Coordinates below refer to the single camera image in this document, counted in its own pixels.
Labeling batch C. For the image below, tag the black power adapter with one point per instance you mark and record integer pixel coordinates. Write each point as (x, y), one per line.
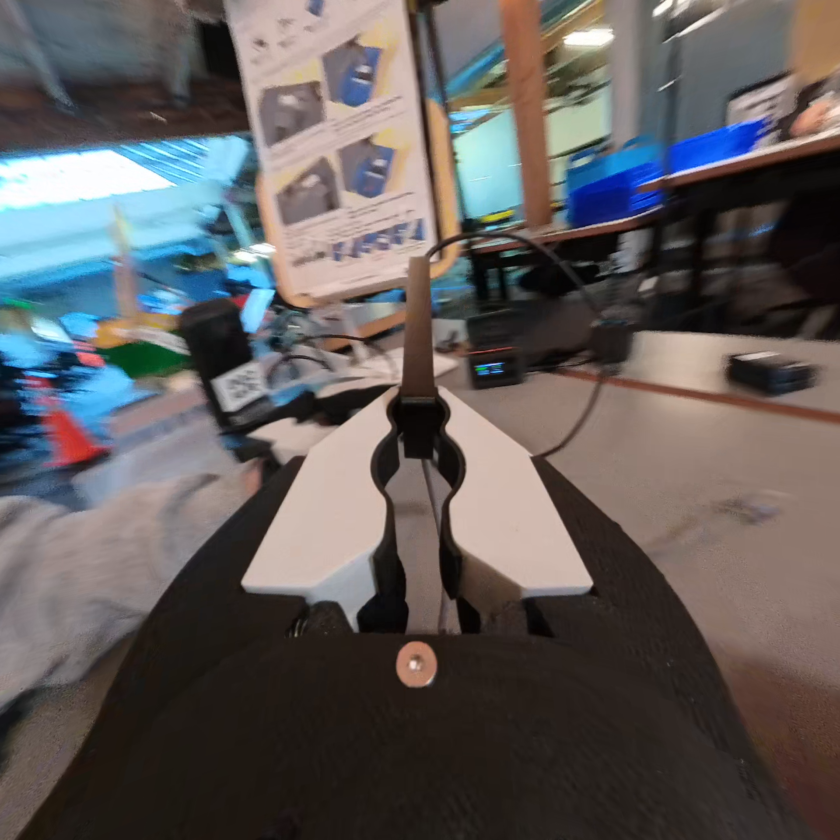
(611, 341)

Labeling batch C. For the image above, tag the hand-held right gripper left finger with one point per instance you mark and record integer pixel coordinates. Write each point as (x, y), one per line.
(321, 525)

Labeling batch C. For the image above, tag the person's left forearm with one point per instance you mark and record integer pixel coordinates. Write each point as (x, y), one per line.
(79, 577)

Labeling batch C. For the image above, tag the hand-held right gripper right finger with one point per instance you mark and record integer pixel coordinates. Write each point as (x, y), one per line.
(518, 525)

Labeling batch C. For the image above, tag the orange traffic cone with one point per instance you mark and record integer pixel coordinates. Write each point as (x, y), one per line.
(72, 433)

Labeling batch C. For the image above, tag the blue tray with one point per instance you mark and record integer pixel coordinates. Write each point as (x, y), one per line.
(718, 145)

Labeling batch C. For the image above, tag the small black box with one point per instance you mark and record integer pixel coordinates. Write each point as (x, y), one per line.
(771, 373)

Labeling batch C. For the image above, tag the instruction poster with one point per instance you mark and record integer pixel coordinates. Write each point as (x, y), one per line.
(328, 131)

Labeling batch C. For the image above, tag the wooden board on clear stand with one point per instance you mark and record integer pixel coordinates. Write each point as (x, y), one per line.
(817, 33)

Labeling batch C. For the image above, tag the black device with display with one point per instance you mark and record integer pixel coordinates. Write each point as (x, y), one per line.
(495, 348)

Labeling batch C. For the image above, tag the wooden-top table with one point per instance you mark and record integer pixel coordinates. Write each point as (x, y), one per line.
(754, 157)
(577, 229)

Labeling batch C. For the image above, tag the clear plastic bin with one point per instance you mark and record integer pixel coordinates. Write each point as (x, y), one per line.
(367, 316)

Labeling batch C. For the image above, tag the framed tag sign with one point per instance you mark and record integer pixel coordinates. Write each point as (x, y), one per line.
(761, 100)

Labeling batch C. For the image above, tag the white flat pad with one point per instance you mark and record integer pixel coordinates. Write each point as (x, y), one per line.
(420, 364)

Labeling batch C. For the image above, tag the wooden post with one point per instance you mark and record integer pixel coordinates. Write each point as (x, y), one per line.
(525, 111)

